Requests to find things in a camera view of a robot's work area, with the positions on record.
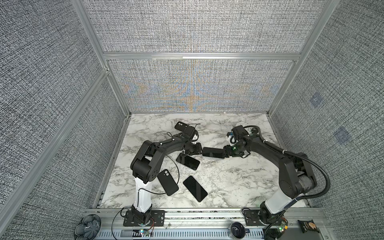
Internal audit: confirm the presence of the white round clock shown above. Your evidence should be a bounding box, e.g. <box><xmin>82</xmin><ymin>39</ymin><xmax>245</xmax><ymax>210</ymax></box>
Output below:
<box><xmin>235</xmin><ymin>122</ymin><xmax>248</xmax><ymax>128</ymax></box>

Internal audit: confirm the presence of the black phone screen up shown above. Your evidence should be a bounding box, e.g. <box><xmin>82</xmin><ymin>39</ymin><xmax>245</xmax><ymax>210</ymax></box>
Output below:
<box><xmin>183</xmin><ymin>176</ymin><xmax>208</xmax><ymax>203</ymax></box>
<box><xmin>176</xmin><ymin>153</ymin><xmax>200</xmax><ymax>171</ymax></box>

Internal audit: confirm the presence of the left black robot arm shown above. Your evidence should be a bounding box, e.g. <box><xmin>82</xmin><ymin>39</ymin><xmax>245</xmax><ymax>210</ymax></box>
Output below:
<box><xmin>131</xmin><ymin>136</ymin><xmax>203</xmax><ymax>219</ymax></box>

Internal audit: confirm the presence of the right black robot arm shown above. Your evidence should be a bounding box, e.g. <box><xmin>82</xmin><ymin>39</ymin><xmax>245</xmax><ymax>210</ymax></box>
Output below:
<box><xmin>223</xmin><ymin>137</ymin><xmax>317</xmax><ymax>225</ymax></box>

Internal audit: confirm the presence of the black phone centre screen up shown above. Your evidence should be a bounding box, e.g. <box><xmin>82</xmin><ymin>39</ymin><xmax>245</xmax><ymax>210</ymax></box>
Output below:
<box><xmin>176</xmin><ymin>153</ymin><xmax>200</xmax><ymax>171</ymax></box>

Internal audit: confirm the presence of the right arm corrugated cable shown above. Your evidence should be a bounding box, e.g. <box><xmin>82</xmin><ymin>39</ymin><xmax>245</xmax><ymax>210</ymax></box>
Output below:
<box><xmin>242</xmin><ymin>125</ymin><xmax>331</xmax><ymax>202</ymax></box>

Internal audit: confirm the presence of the black phone front screen up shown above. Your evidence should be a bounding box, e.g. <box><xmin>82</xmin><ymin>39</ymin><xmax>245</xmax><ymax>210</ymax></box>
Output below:
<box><xmin>183</xmin><ymin>176</ymin><xmax>208</xmax><ymax>203</ymax></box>

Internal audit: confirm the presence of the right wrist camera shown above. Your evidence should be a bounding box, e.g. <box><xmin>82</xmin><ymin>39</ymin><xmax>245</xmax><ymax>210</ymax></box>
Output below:
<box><xmin>227</xmin><ymin>125</ymin><xmax>249</xmax><ymax>146</ymax></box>

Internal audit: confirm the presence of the small green circuit board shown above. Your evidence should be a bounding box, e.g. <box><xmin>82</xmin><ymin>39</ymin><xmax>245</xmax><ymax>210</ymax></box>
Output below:
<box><xmin>139</xmin><ymin>229</ymin><xmax>150</xmax><ymax>236</ymax></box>

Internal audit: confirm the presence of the black phone case back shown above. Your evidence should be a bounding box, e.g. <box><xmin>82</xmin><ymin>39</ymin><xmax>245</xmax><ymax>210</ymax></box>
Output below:
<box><xmin>175</xmin><ymin>121</ymin><xmax>190</xmax><ymax>133</ymax></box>

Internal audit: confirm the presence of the black screen purple phone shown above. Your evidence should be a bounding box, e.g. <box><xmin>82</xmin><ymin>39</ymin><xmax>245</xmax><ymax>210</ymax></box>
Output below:
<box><xmin>202</xmin><ymin>147</ymin><xmax>225</xmax><ymax>159</ymax></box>

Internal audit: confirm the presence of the black phone case front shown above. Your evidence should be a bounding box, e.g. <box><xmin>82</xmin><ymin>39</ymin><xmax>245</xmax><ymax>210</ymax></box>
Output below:
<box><xmin>158</xmin><ymin>169</ymin><xmax>179</xmax><ymax>196</ymax></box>

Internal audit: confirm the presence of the black phone case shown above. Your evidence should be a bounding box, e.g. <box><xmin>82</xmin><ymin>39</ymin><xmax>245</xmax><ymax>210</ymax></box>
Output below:
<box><xmin>175</xmin><ymin>121</ymin><xmax>190</xmax><ymax>133</ymax></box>
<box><xmin>158</xmin><ymin>169</ymin><xmax>179</xmax><ymax>196</ymax></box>

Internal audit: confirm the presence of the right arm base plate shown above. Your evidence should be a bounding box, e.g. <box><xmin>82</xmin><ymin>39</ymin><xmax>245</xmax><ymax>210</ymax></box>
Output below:
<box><xmin>241</xmin><ymin>208</ymin><xmax>264</xmax><ymax>227</ymax></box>

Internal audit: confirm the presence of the snack packet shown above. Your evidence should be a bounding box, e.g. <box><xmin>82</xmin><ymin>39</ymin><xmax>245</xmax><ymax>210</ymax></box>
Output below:
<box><xmin>298</xmin><ymin>220</ymin><xmax>320</xmax><ymax>234</ymax></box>

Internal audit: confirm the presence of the black round knob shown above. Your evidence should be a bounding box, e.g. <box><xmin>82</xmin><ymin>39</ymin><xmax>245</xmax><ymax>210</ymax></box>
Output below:
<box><xmin>230</xmin><ymin>222</ymin><xmax>250</xmax><ymax>240</ymax></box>

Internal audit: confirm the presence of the black fan left corner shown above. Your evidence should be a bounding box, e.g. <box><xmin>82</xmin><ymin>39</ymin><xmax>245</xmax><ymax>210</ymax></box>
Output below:
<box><xmin>74</xmin><ymin>214</ymin><xmax>102</xmax><ymax>240</ymax></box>

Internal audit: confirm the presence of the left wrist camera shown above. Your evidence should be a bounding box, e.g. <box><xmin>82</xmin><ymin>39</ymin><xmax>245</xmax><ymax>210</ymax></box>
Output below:
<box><xmin>183</xmin><ymin>125</ymin><xmax>199</xmax><ymax>142</ymax></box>

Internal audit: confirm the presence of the right green circuit board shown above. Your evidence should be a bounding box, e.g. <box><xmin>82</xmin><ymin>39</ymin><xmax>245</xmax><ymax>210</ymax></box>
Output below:
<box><xmin>276</xmin><ymin>220</ymin><xmax>289</xmax><ymax>234</ymax></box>

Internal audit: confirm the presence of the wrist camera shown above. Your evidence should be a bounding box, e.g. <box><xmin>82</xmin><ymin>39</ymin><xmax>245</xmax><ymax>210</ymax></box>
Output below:
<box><xmin>227</xmin><ymin>125</ymin><xmax>249</xmax><ymax>146</ymax></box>
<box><xmin>183</xmin><ymin>125</ymin><xmax>199</xmax><ymax>142</ymax></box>

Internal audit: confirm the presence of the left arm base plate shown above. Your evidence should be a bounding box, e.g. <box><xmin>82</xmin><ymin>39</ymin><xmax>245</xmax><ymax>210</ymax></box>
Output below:
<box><xmin>122</xmin><ymin>210</ymin><xmax>166</xmax><ymax>227</ymax></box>

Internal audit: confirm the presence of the aluminium front rail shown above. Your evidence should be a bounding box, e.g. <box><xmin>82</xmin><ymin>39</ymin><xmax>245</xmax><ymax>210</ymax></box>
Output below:
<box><xmin>83</xmin><ymin>208</ymin><xmax>337</xmax><ymax>240</ymax></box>

